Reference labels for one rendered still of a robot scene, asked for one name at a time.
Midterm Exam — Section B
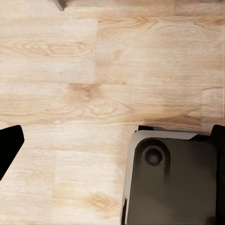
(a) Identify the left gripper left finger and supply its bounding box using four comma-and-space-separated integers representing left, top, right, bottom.
0, 125, 24, 180

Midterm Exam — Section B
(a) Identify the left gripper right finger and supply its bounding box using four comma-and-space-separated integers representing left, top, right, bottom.
210, 124, 225, 162

